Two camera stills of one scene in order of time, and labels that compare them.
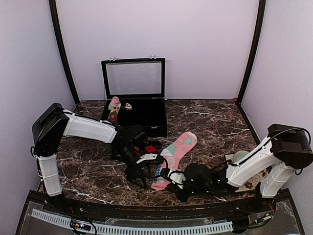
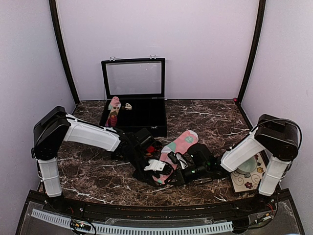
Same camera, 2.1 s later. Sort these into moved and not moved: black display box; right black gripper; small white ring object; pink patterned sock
Moved: right black gripper
Not moved: small white ring object; black display box; pink patterned sock
